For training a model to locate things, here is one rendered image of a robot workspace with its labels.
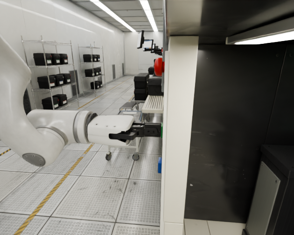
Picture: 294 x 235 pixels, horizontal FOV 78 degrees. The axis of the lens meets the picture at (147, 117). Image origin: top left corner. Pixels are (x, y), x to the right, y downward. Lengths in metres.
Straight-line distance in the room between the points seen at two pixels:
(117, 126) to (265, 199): 0.38
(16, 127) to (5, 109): 0.04
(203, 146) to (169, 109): 0.27
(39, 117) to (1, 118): 0.10
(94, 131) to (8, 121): 0.16
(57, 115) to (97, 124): 0.10
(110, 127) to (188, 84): 0.21
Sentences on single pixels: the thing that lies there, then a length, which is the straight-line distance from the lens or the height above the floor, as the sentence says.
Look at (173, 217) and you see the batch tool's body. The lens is 0.41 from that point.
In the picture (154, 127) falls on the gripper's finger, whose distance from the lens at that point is 0.44.
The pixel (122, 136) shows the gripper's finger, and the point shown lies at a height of 1.20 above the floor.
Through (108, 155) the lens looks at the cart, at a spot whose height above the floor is 0.08.
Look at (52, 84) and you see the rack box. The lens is 4.78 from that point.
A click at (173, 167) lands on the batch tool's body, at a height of 1.19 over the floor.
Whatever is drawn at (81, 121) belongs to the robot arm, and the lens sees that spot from 0.45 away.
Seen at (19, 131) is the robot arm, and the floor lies 1.24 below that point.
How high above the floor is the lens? 1.37
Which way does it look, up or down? 19 degrees down
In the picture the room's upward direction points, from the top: straight up
